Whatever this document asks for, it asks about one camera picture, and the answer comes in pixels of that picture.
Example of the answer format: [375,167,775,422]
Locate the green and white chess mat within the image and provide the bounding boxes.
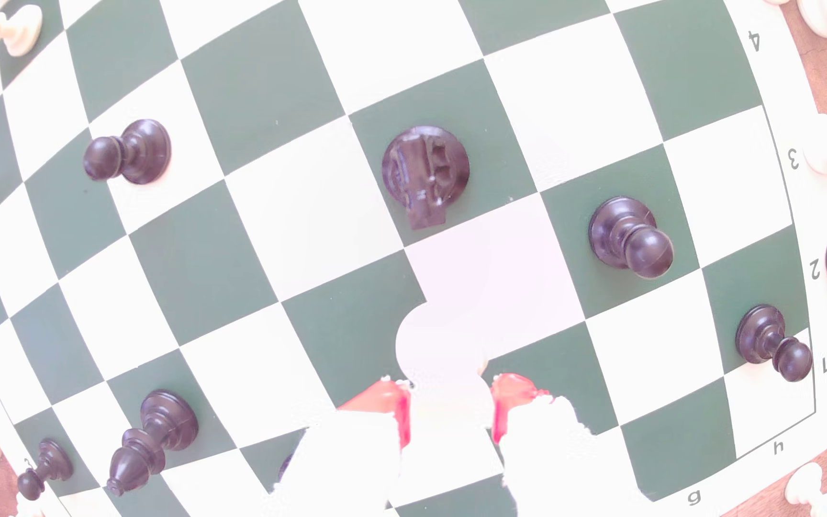
[0,0,827,517]

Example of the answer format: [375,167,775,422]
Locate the black bishop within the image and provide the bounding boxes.
[105,389,200,498]

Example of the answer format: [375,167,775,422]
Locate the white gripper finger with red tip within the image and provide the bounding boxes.
[266,375,412,517]
[491,373,655,517]

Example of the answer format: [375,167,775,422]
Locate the black knight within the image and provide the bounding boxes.
[382,125,471,231]

